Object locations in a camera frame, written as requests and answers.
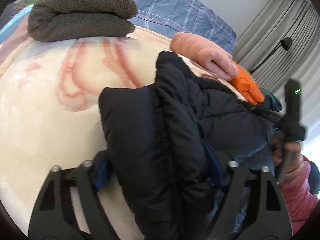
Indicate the black puffer jacket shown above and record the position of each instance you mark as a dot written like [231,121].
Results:
[170,142]

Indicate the olive fleece folded garment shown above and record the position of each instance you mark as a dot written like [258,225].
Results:
[58,20]

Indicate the black floor lamp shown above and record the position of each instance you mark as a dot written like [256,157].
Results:
[284,43]

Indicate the right hand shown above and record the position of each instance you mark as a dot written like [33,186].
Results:
[286,155]

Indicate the cream pig blanket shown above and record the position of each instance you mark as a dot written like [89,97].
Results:
[49,104]

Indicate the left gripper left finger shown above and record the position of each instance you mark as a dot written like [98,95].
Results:
[53,215]

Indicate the dark teal velvet garment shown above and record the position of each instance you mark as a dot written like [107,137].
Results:
[271,101]

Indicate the orange folded jacket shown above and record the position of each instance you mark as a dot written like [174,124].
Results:
[245,84]

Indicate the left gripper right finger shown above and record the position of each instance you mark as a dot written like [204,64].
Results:
[252,206]

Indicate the pink folded jacket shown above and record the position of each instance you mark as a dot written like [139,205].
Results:
[205,53]

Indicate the blue plaid sheet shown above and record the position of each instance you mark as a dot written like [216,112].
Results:
[168,17]

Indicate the grey curtain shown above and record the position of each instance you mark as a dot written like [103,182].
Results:
[298,20]

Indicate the dark patterned quilt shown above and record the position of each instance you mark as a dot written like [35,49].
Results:
[12,12]

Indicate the pink sleeve forearm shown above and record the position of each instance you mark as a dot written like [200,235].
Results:
[300,190]

